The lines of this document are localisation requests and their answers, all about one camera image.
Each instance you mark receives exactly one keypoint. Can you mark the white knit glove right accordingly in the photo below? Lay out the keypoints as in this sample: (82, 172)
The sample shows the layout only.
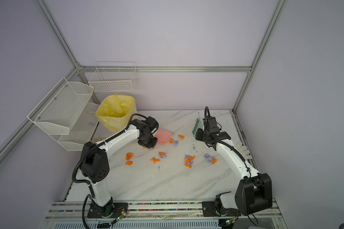
(244, 151)

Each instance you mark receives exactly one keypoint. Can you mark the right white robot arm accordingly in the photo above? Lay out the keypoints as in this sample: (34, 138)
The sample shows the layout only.
(254, 189)

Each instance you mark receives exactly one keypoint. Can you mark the cream fabric glove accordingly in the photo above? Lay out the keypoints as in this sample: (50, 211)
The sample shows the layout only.
(98, 139)

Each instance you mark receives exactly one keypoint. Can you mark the orange purple scrap pile centre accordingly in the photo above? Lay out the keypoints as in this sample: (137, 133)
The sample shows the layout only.
(188, 161)

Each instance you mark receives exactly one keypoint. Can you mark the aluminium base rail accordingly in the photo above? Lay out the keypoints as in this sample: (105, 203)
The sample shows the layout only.
(168, 214)

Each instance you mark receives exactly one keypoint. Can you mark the orange paper scraps far left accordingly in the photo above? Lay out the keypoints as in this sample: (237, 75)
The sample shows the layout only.
(128, 158)

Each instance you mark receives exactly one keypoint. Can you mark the white mesh upper shelf basket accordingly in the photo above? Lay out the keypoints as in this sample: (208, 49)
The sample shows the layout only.
(57, 113)

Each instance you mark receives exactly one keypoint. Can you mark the purple orange scraps right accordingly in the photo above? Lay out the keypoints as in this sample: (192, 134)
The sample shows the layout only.
(210, 159)

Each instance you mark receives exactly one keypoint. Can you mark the white mesh lower shelf basket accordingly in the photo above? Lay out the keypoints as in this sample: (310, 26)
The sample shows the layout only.
(81, 133)

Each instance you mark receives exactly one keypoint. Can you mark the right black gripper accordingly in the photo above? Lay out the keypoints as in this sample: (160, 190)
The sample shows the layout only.
(198, 137)

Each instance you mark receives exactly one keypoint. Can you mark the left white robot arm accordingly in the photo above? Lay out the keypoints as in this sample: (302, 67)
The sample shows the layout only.
(94, 167)

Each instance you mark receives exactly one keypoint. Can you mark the white wire wall basket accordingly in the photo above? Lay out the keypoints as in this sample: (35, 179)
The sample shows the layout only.
(114, 77)

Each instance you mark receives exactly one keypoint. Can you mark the white mesh shelf basket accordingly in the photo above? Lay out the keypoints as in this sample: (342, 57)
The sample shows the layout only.
(81, 133)
(57, 113)

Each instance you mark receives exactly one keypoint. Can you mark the orange purple scraps centre left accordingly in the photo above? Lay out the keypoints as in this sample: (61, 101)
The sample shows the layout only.
(160, 156)

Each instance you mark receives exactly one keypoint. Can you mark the green hand brush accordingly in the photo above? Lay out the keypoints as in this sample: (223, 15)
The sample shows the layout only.
(198, 125)

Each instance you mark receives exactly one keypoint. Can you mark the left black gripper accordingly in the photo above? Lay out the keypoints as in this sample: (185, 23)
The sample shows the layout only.
(152, 145)

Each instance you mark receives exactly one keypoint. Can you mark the yellow plastic bin liner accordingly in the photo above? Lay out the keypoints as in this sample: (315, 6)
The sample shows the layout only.
(115, 111)

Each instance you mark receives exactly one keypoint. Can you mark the pink dustpan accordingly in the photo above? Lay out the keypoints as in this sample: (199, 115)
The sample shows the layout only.
(163, 136)

